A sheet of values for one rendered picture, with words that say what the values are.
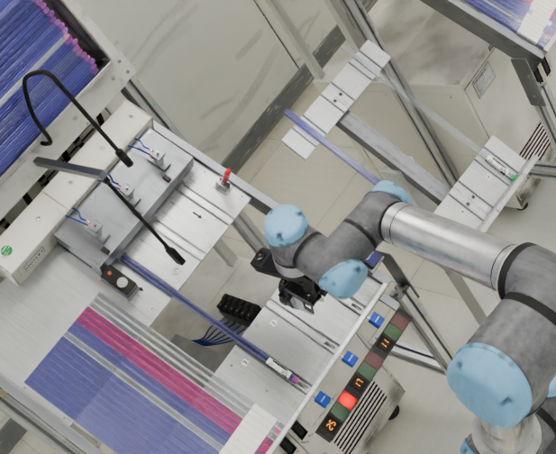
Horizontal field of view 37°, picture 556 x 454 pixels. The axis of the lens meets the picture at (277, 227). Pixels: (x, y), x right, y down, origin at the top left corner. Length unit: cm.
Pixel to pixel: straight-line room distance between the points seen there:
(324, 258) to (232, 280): 103
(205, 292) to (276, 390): 68
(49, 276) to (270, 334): 52
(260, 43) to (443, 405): 218
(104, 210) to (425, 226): 84
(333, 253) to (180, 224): 63
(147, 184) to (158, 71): 189
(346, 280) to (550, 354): 39
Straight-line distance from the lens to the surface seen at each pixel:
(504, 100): 272
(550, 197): 297
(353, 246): 139
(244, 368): 183
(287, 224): 140
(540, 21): 236
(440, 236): 130
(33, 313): 191
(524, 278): 117
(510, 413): 112
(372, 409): 248
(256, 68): 409
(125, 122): 197
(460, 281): 224
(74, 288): 191
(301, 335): 186
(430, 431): 255
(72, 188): 191
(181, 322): 241
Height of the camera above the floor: 200
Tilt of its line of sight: 34 degrees down
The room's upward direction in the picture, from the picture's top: 38 degrees counter-clockwise
